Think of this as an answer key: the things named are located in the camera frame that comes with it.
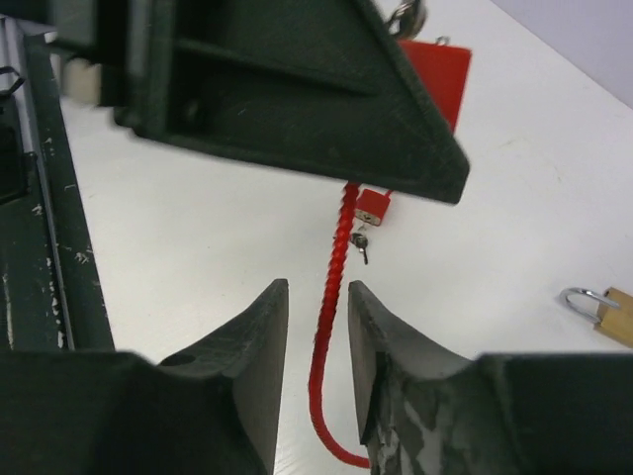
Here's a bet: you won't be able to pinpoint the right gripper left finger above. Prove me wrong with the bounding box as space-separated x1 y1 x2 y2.
1 279 289 474

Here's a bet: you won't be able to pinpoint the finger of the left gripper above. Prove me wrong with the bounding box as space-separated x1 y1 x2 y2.
48 1 470 204

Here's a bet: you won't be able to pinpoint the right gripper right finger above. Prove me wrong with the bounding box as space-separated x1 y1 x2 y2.
348 281 632 474

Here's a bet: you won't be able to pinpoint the small silver key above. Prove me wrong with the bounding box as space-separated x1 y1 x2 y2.
386 0 428 40

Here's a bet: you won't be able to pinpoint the small red cable padlock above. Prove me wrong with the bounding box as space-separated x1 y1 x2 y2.
308 37 472 469

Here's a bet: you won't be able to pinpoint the keys of table red padlock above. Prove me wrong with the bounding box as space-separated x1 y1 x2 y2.
350 225 369 265

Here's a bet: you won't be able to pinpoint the brass padlock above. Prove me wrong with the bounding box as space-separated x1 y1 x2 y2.
560 287 632 348

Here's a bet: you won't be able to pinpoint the red cable padlock on table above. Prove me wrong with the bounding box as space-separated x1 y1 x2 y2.
355 188 393 227

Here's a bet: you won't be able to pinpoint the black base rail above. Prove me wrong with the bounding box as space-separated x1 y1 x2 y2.
1 17 115 352

